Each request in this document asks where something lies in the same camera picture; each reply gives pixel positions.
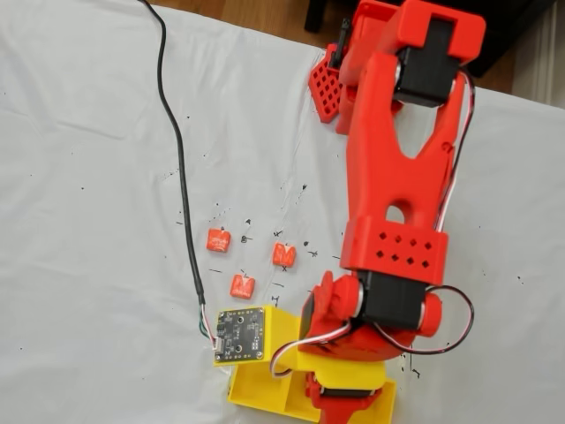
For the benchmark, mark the camera board on yellow mount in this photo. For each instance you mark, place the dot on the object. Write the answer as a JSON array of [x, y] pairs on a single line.
[[238, 335]]

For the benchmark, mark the white plastic table cover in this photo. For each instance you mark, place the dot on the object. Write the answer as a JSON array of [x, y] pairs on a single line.
[[110, 176]]

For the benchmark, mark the yellow three-compartment box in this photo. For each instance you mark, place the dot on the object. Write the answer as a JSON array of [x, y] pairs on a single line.
[[260, 384]]

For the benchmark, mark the black table clamp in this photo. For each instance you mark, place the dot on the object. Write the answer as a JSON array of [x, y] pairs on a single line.
[[337, 53]]

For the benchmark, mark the orange starburst candy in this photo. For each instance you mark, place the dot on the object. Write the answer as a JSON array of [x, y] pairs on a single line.
[[284, 254], [242, 286], [218, 240]]

